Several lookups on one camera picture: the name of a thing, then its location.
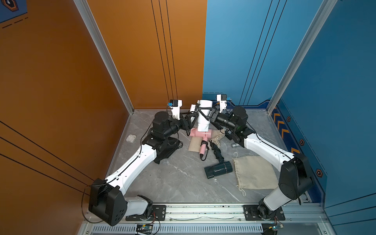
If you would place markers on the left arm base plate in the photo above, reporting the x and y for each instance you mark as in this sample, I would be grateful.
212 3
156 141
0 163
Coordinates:
155 213

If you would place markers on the dark green hair dryer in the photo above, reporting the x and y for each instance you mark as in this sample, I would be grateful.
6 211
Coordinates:
223 167

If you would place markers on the beige drawstring bag under pink dryer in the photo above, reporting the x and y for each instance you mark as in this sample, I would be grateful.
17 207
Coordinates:
216 136

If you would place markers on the black cloth bag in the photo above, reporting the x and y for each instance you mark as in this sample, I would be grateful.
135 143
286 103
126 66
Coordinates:
167 148

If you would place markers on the green circuit board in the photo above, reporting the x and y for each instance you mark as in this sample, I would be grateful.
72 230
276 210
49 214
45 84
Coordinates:
276 228
144 229

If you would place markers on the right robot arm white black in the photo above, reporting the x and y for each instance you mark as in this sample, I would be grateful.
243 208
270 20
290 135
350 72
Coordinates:
296 176

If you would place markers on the silver cylinder flashlight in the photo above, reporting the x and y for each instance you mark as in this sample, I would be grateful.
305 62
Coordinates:
235 144

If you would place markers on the green circuit board left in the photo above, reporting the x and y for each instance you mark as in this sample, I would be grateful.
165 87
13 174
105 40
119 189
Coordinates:
144 229

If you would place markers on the aluminium front rail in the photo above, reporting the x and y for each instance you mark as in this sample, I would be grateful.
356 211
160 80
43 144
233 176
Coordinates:
217 216

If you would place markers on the white hair dryer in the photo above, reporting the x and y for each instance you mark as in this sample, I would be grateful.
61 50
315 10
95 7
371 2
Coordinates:
202 122

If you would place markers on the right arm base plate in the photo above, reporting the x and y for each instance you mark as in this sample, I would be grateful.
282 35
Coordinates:
261 212

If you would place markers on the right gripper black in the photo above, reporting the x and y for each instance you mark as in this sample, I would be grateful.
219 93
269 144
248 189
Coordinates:
215 116

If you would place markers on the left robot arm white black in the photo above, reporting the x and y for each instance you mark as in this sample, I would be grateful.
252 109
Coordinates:
107 197

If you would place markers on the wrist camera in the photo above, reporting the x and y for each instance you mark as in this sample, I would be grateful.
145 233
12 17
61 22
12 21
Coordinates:
222 100
175 106

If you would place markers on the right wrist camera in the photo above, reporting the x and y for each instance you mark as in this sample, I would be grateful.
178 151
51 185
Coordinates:
222 100

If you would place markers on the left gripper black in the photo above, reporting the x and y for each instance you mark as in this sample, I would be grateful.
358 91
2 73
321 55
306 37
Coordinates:
188 125

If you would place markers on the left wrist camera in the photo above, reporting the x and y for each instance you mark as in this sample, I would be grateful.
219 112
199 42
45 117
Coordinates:
175 106

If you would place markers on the white earbuds case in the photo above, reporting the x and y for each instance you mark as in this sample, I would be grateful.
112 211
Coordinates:
131 138

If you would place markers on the pink hair dryer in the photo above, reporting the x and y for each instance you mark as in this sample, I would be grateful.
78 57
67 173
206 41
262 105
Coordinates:
199 142

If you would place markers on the beige drawstring bag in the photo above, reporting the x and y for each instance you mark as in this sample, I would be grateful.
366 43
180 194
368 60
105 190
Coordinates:
216 136
254 173

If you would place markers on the green circuit board right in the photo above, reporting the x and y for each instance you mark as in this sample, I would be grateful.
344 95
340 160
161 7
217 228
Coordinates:
276 228

